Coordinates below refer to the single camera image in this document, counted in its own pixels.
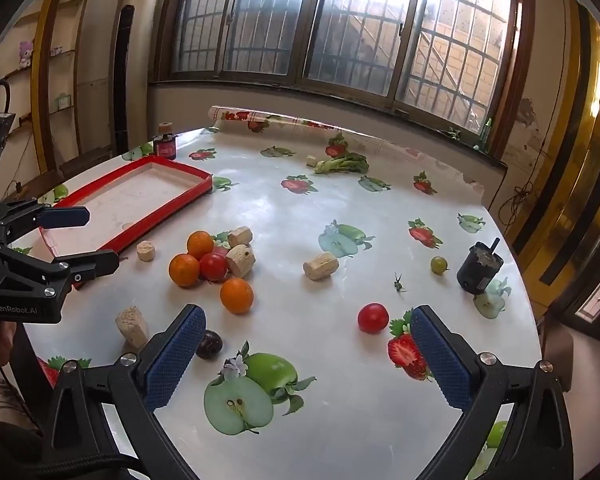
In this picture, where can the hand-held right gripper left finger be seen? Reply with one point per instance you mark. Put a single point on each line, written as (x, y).
(175, 360)

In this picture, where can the black cup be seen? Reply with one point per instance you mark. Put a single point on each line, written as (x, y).
(479, 267)

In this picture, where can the green leafy vegetable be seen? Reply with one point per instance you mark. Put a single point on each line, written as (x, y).
(342, 164)

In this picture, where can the dark purple plum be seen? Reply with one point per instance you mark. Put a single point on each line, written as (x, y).
(211, 345)

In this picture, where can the orange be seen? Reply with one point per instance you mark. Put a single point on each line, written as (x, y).
(236, 295)
(184, 270)
(200, 244)

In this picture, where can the barred window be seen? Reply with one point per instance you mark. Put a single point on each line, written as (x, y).
(330, 25)

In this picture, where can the small green stem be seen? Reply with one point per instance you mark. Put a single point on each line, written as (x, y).
(400, 284)

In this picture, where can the green grape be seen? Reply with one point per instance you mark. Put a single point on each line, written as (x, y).
(438, 264)

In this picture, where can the golden framed door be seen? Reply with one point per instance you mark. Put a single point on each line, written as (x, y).
(565, 160)

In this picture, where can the pink plush toy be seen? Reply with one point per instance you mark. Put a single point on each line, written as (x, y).
(25, 54)

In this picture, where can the red tomato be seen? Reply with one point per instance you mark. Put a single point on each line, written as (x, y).
(373, 317)
(213, 266)

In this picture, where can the wooden wall shelf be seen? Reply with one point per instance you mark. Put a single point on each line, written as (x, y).
(40, 85)

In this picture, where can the bread piece tray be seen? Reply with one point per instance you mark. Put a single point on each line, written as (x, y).
(132, 327)

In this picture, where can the green bottle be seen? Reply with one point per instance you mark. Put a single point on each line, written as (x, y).
(486, 132)

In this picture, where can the red jar with cork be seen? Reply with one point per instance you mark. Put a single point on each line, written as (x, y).
(165, 144)

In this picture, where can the small white green box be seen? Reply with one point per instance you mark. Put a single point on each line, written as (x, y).
(62, 102)

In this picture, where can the standing air conditioner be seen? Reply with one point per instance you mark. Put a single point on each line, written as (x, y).
(127, 70)

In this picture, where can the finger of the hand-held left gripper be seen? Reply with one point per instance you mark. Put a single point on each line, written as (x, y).
(97, 263)
(62, 217)

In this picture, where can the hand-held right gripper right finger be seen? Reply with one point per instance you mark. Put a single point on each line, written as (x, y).
(442, 365)

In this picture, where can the red rimmed tray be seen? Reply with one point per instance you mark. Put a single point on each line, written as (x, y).
(130, 195)

